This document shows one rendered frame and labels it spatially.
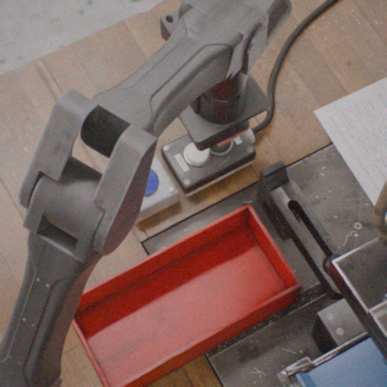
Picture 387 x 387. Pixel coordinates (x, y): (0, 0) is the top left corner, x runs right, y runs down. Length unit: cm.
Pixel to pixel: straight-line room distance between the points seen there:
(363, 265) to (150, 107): 27
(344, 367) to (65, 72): 54
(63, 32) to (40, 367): 155
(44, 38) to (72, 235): 159
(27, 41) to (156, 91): 158
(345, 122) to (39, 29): 129
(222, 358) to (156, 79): 42
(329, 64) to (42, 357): 59
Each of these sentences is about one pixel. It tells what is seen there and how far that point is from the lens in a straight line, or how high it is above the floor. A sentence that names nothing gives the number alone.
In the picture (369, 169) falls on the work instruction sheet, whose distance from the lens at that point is 131.
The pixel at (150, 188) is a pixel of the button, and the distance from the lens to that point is 125.
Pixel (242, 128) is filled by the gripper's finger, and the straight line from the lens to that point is 119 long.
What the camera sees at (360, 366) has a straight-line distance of 113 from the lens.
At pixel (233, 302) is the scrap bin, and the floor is 91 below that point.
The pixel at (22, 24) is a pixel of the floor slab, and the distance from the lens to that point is 251.
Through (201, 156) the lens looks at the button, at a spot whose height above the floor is 94.
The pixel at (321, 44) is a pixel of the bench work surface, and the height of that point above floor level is 90.
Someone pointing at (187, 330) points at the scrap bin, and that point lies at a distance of 122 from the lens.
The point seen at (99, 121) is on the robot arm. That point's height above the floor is 129.
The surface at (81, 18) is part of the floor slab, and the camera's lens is 250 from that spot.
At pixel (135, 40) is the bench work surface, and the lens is 139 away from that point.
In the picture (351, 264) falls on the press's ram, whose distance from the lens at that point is 100.
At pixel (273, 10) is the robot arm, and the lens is 112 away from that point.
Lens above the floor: 207
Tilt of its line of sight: 66 degrees down
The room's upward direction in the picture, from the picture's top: straight up
